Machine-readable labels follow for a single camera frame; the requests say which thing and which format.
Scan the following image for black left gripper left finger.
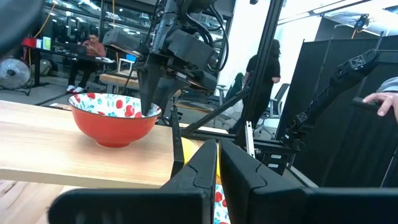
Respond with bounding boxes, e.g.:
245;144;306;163
48;139;218;224

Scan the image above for yellow bowl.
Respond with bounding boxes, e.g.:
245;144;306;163
182;136;222;179

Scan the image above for black office chair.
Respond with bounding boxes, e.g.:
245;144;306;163
253;83;290;138

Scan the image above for black base block white labels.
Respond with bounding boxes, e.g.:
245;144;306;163
254;141;300;175

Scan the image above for blue ceiling device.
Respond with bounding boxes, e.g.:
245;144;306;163
353;14;371;31

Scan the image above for green jacket on chair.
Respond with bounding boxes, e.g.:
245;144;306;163
206;72;246;108

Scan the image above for wooden bench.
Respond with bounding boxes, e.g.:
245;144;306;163
99;73;141;94

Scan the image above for black laptop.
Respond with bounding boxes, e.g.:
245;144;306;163
68;43;88;57

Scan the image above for black frame wooden shelf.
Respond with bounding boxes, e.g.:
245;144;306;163
0;98;229;190

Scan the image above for black partition panel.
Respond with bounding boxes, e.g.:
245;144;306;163
275;34;398;187

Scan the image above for person's hand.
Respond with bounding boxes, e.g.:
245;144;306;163
362;92;398;122

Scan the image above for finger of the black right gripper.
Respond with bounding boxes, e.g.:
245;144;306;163
137;55;165;116
155;81;190;121

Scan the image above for red floral mini bowl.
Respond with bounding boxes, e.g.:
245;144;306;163
67;92;162;148
213;183;231;224

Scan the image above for person's forearm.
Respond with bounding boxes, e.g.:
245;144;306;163
375;76;398;94

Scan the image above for person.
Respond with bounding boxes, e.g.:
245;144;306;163
228;39;282;135
65;32;107;95

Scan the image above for black rig frame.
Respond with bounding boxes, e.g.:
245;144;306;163
182;0;301;150

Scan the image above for red box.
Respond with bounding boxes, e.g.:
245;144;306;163
21;37;38;48

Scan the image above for grey floor fan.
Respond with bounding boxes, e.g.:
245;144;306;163
0;55;32;96

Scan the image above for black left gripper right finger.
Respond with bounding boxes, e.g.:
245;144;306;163
219;139;398;224

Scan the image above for black desk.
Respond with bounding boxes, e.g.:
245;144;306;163
29;46;116;88

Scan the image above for silver metal bracket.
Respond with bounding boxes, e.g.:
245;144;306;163
244;121;256;158

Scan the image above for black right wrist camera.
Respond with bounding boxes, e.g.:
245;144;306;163
102;28;149;58

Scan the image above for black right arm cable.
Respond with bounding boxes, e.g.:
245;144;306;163
182;0;230;73

